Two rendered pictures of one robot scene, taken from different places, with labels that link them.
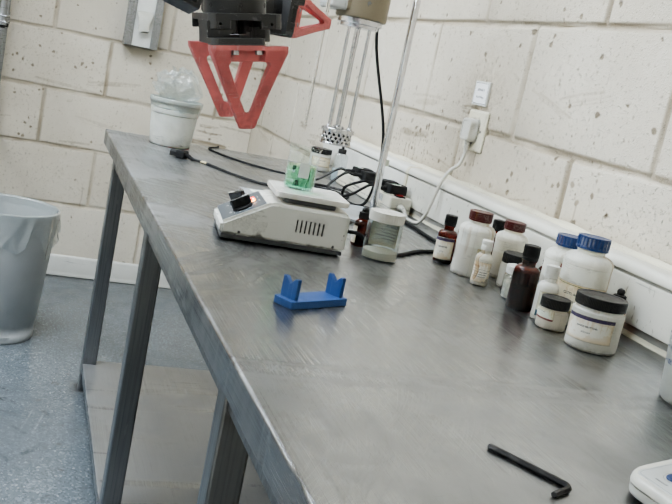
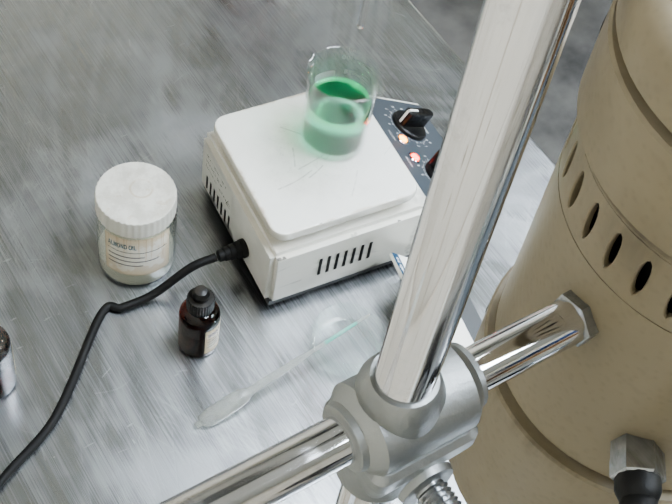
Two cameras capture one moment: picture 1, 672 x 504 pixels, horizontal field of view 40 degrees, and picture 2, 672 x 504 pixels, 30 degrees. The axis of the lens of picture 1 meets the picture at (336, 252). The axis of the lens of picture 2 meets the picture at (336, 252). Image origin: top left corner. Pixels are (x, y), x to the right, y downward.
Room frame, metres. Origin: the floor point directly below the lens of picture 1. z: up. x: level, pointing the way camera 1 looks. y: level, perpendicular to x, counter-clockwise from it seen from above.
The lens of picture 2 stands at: (2.04, -0.14, 1.55)
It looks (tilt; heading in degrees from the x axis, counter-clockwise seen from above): 54 degrees down; 158
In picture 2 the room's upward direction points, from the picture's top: 12 degrees clockwise
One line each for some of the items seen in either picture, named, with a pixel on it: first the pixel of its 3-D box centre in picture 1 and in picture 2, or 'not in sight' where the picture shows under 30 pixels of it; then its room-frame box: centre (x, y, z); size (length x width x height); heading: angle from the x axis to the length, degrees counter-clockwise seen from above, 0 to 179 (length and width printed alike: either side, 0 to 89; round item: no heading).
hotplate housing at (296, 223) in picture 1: (286, 217); (338, 184); (1.46, 0.09, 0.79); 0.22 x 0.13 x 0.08; 104
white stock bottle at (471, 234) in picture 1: (474, 243); not in sight; (1.51, -0.22, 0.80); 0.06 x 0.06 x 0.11
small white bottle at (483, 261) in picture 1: (483, 262); not in sight; (1.44, -0.23, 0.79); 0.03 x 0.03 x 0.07
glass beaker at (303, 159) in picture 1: (300, 167); (341, 106); (1.46, 0.08, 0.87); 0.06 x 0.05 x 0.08; 43
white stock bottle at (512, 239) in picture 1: (509, 250); not in sight; (1.55, -0.29, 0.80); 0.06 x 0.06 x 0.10
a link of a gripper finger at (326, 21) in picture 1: (300, 17); not in sight; (1.43, 0.13, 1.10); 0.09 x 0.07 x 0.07; 124
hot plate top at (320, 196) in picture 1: (307, 193); (314, 158); (1.47, 0.06, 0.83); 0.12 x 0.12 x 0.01; 14
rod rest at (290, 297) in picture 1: (313, 290); not in sight; (1.10, 0.02, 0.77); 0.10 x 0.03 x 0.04; 139
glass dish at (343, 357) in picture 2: not in sight; (347, 340); (1.59, 0.07, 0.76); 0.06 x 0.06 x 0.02
